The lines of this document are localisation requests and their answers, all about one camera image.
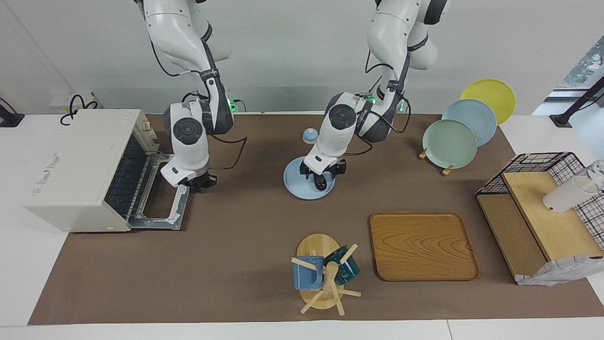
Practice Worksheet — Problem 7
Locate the dark green mug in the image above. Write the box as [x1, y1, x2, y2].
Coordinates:
[323, 246, 361, 285]

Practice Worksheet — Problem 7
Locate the brown table mat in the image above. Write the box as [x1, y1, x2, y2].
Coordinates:
[27, 113, 604, 325]

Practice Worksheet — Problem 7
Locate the black wire wooden shelf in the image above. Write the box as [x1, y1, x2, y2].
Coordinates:
[475, 152, 604, 284]

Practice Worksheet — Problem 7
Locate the black stand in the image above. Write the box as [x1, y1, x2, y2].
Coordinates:
[550, 76, 604, 128]

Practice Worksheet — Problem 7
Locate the metal oven wire rack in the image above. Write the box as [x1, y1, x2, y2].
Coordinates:
[105, 135, 161, 220]

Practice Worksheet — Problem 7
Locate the light blue ribbed plate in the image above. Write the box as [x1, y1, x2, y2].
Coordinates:
[283, 157, 336, 200]

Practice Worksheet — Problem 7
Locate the pale green plate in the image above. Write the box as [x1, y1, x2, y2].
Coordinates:
[422, 119, 478, 170]

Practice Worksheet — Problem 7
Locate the light blue racked plate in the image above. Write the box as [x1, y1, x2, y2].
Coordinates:
[442, 99, 497, 148]

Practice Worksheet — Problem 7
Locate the yellow plate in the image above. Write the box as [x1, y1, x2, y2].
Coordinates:
[460, 78, 516, 126]

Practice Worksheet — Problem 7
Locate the beige toaster oven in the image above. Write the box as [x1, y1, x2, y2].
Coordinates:
[24, 109, 159, 233]

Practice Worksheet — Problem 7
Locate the black oven power cable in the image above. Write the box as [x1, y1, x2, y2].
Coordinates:
[60, 93, 100, 126]

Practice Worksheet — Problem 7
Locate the white cup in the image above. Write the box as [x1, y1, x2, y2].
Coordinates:
[543, 176, 600, 213]

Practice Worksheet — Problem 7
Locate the glass window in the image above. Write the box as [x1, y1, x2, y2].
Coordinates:
[532, 35, 604, 116]

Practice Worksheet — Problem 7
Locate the white wall socket box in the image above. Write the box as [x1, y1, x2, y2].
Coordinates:
[50, 93, 90, 114]

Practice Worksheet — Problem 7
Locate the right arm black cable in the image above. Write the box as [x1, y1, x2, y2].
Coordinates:
[150, 40, 248, 170]

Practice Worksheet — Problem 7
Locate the wooden serving tray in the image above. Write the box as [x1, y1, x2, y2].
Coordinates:
[369, 212, 480, 282]

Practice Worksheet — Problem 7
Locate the blue mug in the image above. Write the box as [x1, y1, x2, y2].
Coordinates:
[293, 255, 325, 290]

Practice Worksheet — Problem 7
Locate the glass oven door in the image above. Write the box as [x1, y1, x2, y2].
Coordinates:
[130, 152, 190, 230]

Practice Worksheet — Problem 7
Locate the wooden mug tree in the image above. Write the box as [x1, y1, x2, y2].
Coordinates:
[291, 233, 362, 316]

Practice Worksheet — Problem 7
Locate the clear glass cup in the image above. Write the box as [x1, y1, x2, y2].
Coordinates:
[583, 161, 604, 192]

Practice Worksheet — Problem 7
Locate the wooden plate rack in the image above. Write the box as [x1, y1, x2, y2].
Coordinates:
[418, 147, 454, 176]

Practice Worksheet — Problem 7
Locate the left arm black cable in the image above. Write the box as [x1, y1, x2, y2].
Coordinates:
[344, 47, 412, 156]

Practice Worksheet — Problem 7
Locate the black clamp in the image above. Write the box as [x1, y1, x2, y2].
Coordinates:
[0, 98, 25, 128]

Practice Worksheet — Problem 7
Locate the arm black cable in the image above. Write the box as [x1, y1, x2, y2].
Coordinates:
[150, 40, 248, 170]
[344, 47, 412, 156]

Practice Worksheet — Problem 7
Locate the grey patterned white cloth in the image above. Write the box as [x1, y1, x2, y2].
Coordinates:
[516, 254, 604, 287]

